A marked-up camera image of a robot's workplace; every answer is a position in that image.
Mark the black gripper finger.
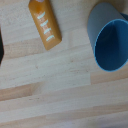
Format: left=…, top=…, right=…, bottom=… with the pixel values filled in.
left=0, top=29, right=5, bottom=67

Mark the blue-grey plastic cup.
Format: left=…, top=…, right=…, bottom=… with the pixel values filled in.
left=86, top=2, right=128, bottom=73

